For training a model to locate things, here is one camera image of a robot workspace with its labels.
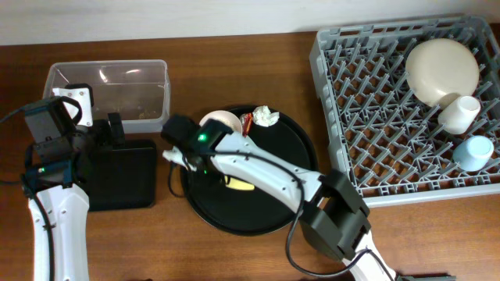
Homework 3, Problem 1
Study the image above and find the yellow plastic knife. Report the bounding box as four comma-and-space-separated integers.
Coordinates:
224, 176, 255, 191

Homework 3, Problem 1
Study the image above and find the pink bowl with grains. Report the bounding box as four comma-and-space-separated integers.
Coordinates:
199, 110, 243, 133

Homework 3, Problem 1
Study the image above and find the red sauce packet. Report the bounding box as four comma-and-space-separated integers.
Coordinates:
240, 113, 253, 137

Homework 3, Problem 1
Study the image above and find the white tissue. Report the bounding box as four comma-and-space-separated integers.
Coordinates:
252, 105, 280, 127

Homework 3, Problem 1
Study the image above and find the large cream bowl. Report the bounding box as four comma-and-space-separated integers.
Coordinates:
405, 38, 480, 108

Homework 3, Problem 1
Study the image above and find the white cup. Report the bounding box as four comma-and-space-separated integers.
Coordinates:
437, 96, 481, 134

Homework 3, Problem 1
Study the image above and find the light blue cup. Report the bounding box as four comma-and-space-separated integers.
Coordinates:
452, 136, 494, 172

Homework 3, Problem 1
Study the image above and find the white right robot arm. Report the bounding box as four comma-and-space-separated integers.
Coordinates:
189, 132, 397, 280

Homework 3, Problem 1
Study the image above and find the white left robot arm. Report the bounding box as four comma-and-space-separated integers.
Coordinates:
21, 112, 124, 280

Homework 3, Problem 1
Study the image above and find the grey dishwasher rack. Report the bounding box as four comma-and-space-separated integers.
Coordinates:
309, 16, 499, 208

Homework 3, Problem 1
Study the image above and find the black rectangular tray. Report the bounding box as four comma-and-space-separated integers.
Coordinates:
85, 139, 157, 212

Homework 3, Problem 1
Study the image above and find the clear plastic bin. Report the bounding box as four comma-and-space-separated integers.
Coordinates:
43, 59, 170, 133

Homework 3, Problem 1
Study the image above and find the round black tray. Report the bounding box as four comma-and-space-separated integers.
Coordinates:
180, 113, 318, 237

